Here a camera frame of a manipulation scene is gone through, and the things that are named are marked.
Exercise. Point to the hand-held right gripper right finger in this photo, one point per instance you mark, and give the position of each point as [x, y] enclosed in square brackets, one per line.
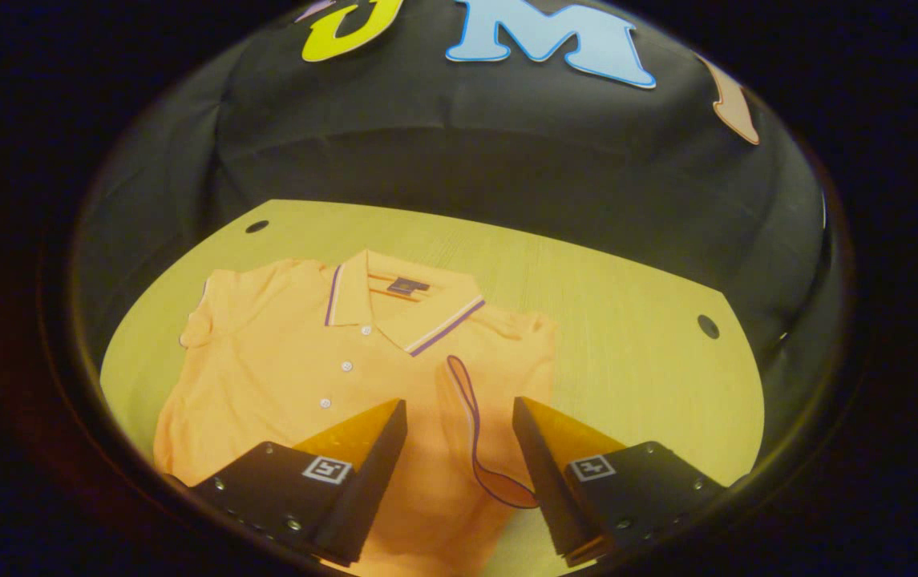
[551, 481]

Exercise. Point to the black backdrop cloth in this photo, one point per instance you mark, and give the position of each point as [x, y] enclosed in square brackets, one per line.
[467, 152]

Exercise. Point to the orange polo T-shirt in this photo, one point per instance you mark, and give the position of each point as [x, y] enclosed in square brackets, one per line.
[282, 361]

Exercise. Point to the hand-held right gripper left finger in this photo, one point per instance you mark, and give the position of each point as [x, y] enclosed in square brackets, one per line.
[362, 489]

